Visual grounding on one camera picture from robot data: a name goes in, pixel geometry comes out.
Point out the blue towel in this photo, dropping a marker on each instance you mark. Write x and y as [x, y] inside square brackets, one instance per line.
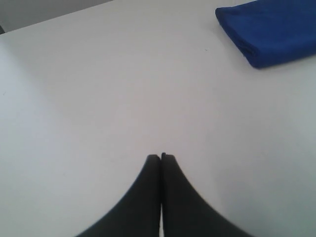
[271, 32]

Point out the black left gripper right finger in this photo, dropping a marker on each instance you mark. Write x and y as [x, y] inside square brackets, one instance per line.
[184, 212]

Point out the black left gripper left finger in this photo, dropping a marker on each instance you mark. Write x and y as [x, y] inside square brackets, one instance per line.
[137, 214]

